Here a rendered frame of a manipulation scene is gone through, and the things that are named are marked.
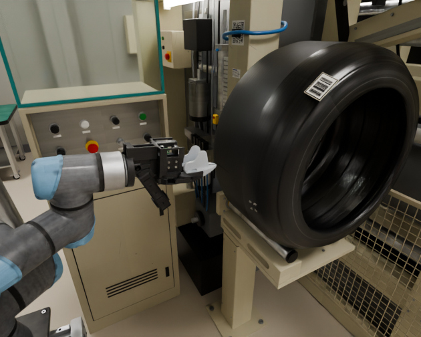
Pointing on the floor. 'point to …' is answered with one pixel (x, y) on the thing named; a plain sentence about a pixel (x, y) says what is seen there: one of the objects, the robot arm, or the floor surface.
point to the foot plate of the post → (256, 323)
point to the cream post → (240, 296)
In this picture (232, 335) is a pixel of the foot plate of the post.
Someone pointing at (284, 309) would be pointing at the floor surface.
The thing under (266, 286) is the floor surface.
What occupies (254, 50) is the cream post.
